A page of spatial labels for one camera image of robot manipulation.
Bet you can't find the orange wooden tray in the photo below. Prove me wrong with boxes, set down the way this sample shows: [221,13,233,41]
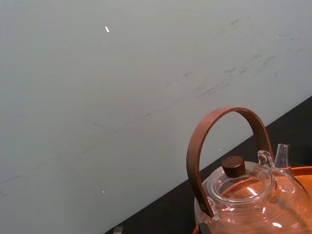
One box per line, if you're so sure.
[192,165,312,234]

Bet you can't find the glass lid with wooden knob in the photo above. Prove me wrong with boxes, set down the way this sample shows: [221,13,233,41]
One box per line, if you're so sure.
[208,155,276,208]

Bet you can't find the black table cloth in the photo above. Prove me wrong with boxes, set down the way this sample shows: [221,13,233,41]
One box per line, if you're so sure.
[104,95,312,234]

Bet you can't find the glass teapot with brown handle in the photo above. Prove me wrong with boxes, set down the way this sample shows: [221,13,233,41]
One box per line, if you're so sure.
[186,106,312,234]

